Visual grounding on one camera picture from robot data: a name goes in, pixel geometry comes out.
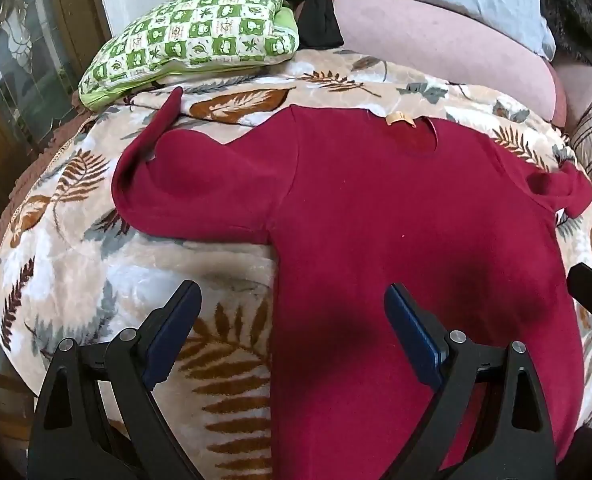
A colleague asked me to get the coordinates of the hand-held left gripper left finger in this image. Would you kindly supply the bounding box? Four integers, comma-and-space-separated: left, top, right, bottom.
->
27, 280, 207, 480

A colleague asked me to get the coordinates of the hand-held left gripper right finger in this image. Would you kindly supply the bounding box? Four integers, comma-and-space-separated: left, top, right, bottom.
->
383, 282, 559, 480

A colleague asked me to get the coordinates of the dark red sweater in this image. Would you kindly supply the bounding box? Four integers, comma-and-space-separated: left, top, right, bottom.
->
112, 86, 592, 480

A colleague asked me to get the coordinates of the leaf print blanket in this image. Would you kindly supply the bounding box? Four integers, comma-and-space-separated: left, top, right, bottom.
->
0, 47, 592, 480

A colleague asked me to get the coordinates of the pink cushion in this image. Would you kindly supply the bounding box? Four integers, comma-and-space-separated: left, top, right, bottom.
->
550, 60, 592, 131
321, 0, 570, 127

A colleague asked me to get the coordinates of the green checkered pillow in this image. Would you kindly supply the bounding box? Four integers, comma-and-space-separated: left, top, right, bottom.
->
78, 0, 301, 112

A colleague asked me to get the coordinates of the wooden glass door cabinet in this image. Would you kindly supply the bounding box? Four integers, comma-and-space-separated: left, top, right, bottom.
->
0, 0, 113, 221

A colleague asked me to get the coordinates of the black garment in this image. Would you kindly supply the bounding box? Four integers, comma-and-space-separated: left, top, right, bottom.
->
164, 0, 345, 51

